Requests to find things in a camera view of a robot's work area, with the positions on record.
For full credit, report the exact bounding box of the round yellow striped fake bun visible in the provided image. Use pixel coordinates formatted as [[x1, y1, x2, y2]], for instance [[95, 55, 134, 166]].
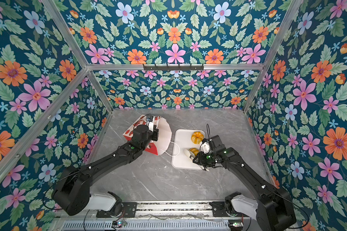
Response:
[[190, 131, 205, 144]]

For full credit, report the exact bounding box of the aluminium frame post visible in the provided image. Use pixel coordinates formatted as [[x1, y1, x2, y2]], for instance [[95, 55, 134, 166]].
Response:
[[243, 0, 303, 114], [42, 1, 113, 114]]

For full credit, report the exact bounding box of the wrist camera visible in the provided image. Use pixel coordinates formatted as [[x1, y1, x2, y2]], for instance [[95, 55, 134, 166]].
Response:
[[199, 139, 211, 154], [144, 114, 155, 125]]

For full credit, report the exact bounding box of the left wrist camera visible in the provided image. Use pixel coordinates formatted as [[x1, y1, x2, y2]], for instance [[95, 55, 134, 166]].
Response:
[[144, 114, 155, 125]]

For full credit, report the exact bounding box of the aluminium frame post left rear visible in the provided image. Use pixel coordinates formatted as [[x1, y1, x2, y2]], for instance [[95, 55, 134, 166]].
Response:
[[42, 1, 113, 114]]

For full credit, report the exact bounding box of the aluminium left side beam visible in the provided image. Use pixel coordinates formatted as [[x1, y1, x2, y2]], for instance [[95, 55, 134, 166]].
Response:
[[0, 68, 88, 184]]

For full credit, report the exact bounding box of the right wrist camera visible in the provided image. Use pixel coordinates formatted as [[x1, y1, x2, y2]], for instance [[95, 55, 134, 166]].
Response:
[[199, 139, 211, 154]]

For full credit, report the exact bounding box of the black hook rail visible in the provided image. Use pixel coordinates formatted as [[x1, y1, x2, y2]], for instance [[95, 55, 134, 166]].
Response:
[[143, 64, 204, 71]]

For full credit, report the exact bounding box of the aluminium beam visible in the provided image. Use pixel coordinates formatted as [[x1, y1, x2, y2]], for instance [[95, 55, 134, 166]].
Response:
[[0, 68, 88, 184], [86, 64, 265, 71]]

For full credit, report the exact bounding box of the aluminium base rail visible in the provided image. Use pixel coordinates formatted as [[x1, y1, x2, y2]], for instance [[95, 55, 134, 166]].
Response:
[[57, 200, 296, 220]]

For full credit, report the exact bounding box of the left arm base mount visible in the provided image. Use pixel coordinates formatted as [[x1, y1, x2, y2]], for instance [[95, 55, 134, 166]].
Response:
[[96, 192, 137, 218]]

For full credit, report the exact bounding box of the red printed white paper bag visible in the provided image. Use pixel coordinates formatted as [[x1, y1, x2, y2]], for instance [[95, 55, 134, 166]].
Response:
[[123, 114, 172, 156]]

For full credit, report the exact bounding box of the aluminium frame post right rear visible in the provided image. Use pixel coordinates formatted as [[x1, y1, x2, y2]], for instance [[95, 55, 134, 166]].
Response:
[[243, 0, 303, 114]]

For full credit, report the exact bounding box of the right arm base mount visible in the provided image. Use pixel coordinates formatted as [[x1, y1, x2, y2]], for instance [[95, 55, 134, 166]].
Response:
[[209, 192, 257, 218]]

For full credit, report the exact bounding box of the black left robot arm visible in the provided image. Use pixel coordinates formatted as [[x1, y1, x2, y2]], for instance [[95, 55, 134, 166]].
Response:
[[52, 125, 159, 217]]

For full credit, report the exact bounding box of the white plastic tray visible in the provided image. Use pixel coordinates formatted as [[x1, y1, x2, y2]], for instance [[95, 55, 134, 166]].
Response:
[[171, 129, 206, 170]]

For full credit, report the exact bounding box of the aluminium rear top beam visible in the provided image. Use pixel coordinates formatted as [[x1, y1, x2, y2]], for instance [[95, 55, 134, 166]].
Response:
[[86, 64, 265, 71]]

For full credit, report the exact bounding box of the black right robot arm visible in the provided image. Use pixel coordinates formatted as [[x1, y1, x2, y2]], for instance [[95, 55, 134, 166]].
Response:
[[193, 135, 296, 231]]

